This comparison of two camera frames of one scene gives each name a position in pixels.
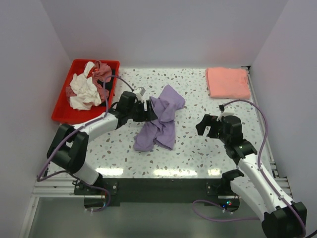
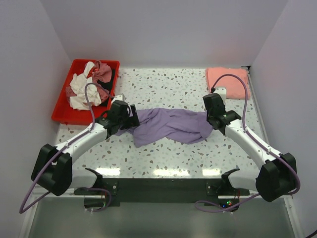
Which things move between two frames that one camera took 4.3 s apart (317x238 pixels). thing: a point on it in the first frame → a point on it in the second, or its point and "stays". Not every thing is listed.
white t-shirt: [84, 93] stays
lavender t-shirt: [162, 130] → [158, 124]
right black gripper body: [213, 127] → [214, 124]
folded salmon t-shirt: [228, 83] stays
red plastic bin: [64, 113] stays
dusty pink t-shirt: [103, 73] stays
